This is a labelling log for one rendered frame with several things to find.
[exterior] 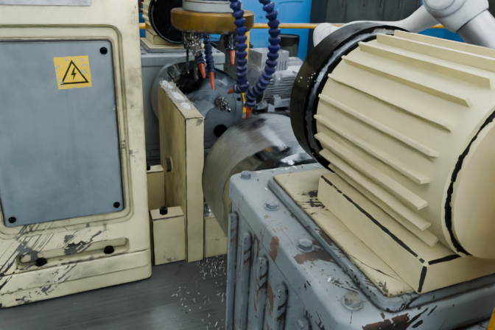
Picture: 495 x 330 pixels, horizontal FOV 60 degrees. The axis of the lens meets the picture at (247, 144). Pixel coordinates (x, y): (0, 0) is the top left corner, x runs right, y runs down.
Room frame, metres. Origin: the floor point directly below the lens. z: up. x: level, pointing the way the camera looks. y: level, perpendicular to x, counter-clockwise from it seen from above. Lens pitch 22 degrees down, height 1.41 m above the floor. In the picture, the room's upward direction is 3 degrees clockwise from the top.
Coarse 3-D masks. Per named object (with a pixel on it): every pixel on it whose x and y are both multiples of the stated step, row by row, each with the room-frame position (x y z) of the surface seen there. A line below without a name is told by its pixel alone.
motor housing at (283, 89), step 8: (288, 64) 1.63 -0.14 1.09; (296, 64) 1.65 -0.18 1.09; (248, 72) 1.66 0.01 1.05; (256, 72) 1.68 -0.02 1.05; (280, 72) 1.59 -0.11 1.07; (288, 72) 1.60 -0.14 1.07; (248, 80) 1.67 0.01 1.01; (256, 80) 1.69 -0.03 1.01; (272, 80) 1.54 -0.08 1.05; (288, 80) 1.58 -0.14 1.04; (248, 88) 1.66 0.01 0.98; (272, 88) 1.55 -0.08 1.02; (280, 88) 1.55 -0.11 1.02; (288, 88) 1.57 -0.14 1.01; (264, 96) 1.53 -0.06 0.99; (272, 96) 1.53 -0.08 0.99; (280, 96) 1.57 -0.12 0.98; (288, 96) 1.58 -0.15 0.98; (256, 104) 1.59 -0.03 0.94
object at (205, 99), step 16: (176, 64) 1.25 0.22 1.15; (192, 64) 1.21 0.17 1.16; (176, 80) 1.14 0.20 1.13; (192, 80) 1.16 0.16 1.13; (208, 80) 1.18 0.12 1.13; (224, 80) 1.20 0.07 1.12; (192, 96) 1.16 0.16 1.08; (208, 96) 1.18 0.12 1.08; (224, 96) 1.19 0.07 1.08; (240, 96) 1.22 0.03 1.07; (208, 112) 1.18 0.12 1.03; (224, 112) 1.19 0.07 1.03; (240, 112) 1.22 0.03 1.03; (208, 128) 1.18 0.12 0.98; (224, 128) 1.19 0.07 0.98; (208, 144) 1.18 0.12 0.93
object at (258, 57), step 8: (256, 48) 1.66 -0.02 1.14; (264, 48) 1.67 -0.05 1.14; (248, 56) 1.64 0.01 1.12; (256, 56) 1.59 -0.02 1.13; (264, 56) 1.56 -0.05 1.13; (280, 56) 1.60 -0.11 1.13; (288, 56) 1.61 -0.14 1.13; (248, 64) 1.63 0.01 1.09; (256, 64) 1.58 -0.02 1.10; (264, 64) 1.56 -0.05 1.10; (280, 64) 1.59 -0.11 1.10
